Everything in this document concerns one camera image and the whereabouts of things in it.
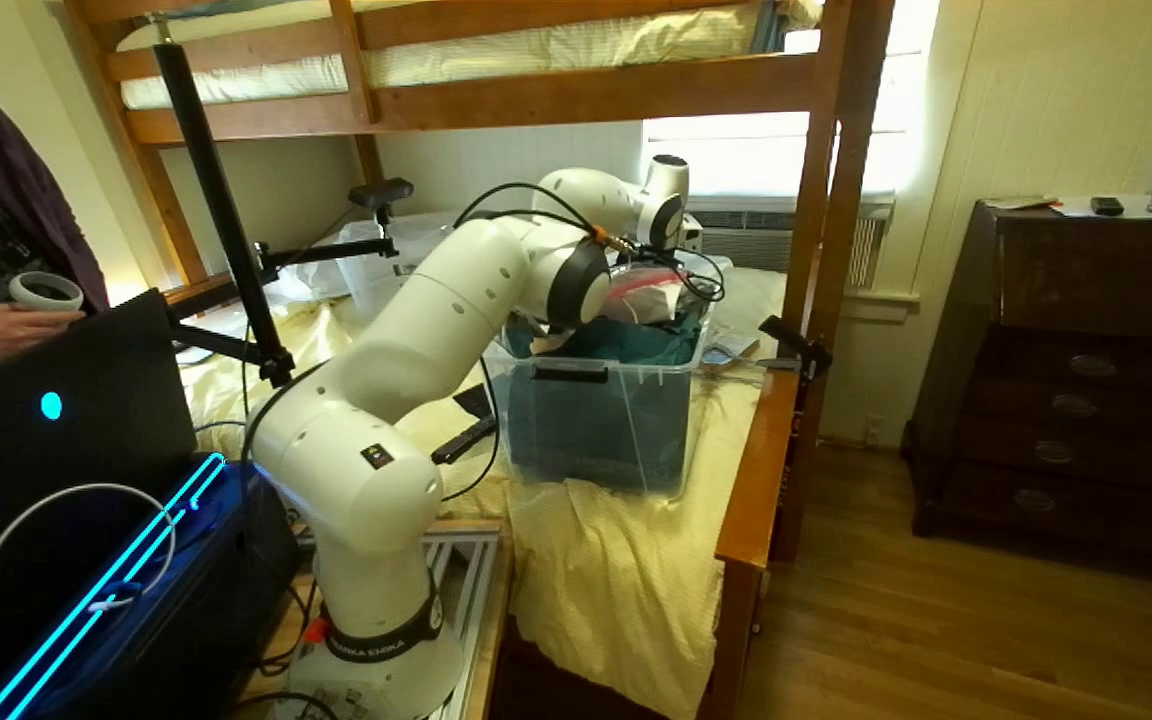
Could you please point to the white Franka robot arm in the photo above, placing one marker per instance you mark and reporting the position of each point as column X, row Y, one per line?
column 378, row 443

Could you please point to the yellow bed sheet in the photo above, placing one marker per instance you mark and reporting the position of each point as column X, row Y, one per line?
column 630, row 575

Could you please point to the small black dresser item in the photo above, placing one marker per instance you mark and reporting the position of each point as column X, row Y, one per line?
column 1104, row 207

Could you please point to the black laptop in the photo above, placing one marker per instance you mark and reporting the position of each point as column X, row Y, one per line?
column 111, row 387

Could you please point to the dark purple person's clothing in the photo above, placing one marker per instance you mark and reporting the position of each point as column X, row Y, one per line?
column 1, row 186

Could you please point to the black tripod pole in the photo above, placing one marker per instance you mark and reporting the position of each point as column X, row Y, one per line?
column 221, row 200

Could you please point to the black case blue lights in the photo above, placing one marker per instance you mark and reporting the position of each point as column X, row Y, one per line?
column 202, row 586

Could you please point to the white pillow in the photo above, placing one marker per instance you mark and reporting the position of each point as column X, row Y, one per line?
column 360, row 286

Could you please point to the pale bunk mattress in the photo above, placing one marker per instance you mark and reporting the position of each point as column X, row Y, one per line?
column 536, row 47

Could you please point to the clear plastic storage bin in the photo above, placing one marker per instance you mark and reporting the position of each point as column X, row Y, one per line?
column 603, row 427

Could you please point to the white radiator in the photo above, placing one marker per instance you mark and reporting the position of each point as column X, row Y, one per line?
column 789, row 234

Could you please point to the black clamp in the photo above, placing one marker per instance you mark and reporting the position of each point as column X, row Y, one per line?
column 798, row 344

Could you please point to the dark wooden dresser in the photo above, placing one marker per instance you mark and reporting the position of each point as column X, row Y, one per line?
column 1081, row 387

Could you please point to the black tripod camera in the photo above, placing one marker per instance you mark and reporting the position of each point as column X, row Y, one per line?
column 383, row 196

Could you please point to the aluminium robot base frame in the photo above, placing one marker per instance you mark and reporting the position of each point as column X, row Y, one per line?
column 468, row 586

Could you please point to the wooden bunk bed frame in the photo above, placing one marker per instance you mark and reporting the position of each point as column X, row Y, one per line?
column 579, row 84

